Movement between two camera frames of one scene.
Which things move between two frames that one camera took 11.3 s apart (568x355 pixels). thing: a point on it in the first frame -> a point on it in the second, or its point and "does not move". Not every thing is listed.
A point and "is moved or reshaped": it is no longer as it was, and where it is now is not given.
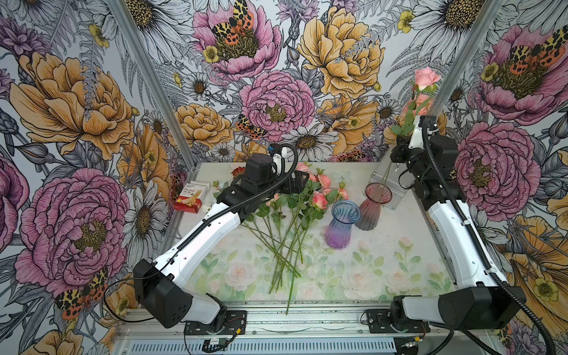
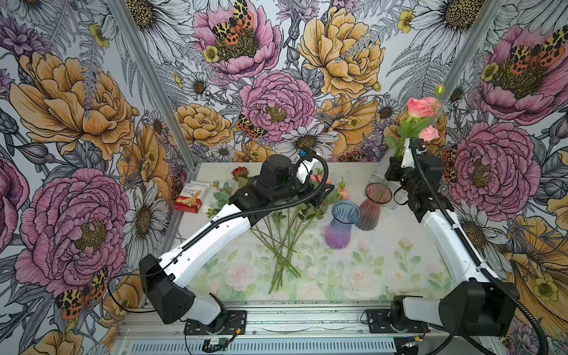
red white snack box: (190, 198) does not move
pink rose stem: (425, 78) is moved or reshaped
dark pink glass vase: (376, 194) does not move
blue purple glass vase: (344, 214) does not move
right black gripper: (396, 156) -> (394, 165)
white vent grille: (271, 347) does not move
